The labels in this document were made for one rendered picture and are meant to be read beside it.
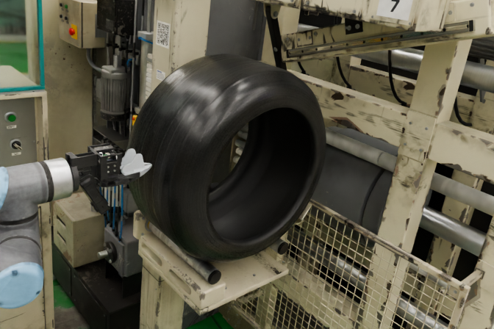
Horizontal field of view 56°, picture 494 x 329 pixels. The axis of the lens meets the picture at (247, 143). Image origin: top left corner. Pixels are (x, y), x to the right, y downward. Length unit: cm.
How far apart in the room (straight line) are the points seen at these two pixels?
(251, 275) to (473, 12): 100
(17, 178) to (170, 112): 39
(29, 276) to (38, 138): 90
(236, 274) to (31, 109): 89
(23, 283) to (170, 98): 56
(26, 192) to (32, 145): 76
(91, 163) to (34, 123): 69
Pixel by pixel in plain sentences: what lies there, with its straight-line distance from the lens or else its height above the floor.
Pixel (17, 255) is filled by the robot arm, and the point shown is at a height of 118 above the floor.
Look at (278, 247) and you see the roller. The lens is 154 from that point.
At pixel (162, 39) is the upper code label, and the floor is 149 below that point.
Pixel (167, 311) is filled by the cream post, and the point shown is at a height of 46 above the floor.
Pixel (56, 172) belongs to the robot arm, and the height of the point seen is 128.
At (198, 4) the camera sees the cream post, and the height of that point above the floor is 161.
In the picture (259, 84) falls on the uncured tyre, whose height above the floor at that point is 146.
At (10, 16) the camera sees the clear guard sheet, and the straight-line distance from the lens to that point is 165.
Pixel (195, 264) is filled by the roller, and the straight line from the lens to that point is 141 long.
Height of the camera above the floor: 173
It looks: 21 degrees down
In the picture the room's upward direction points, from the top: 7 degrees clockwise
